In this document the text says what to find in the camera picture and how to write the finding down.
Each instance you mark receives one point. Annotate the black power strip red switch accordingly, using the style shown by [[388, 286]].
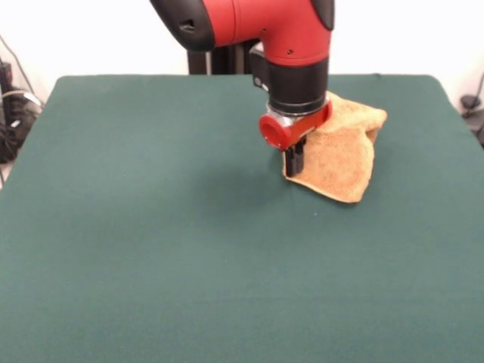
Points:
[[5, 75]]

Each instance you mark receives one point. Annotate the dark green table cloth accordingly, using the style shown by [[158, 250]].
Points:
[[151, 246]]

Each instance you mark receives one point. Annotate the black plug adapter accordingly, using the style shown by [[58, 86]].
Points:
[[469, 102]]

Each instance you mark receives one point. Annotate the orange terry towel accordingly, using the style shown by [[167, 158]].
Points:
[[340, 162]]

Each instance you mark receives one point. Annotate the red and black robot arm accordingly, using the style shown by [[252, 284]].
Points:
[[272, 30]]

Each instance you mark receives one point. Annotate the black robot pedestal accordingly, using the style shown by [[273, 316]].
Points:
[[227, 60]]

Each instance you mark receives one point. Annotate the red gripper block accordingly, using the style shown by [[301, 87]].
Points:
[[278, 132]]

